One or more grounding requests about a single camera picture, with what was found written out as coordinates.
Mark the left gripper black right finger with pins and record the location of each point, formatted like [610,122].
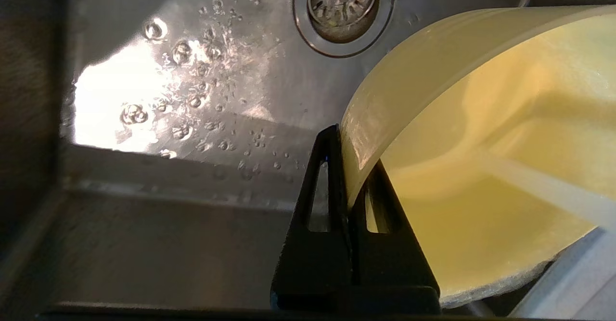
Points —
[394,258]

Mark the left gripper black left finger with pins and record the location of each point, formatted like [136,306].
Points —
[315,263]

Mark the yellow bowl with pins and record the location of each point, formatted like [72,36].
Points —
[505,119]

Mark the stainless steel sink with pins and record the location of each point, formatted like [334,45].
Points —
[168,244]

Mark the metal sink drain strainer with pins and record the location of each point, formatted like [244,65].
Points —
[344,8]

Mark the running water stream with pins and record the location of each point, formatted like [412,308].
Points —
[553,191]

